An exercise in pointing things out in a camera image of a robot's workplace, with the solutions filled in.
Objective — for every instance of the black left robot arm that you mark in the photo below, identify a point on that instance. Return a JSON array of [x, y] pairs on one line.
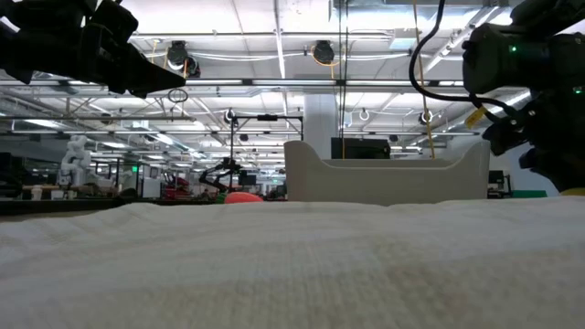
[[23, 45]]

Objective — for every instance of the green box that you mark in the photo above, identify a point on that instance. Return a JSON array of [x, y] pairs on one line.
[[529, 194]]

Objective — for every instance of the white cup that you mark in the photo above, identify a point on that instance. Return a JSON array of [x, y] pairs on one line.
[[36, 193]]

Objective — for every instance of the black background robot arm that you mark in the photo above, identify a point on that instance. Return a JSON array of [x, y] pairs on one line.
[[219, 172]]

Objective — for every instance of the orange toy vegetable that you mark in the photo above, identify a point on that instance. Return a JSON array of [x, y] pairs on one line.
[[242, 198]]

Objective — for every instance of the black overhead rig frame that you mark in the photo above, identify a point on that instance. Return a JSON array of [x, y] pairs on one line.
[[267, 117]]

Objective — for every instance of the white checked kitchen towel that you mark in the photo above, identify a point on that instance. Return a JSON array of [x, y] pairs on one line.
[[292, 265]]

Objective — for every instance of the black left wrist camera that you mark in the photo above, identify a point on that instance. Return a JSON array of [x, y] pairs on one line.
[[114, 23]]

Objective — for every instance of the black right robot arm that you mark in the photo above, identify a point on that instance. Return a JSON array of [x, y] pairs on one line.
[[503, 59]]

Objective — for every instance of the translucent plastic tupperware container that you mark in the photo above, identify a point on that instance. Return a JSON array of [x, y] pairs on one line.
[[388, 183]]

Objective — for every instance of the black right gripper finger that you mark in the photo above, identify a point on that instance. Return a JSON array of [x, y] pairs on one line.
[[562, 171]]

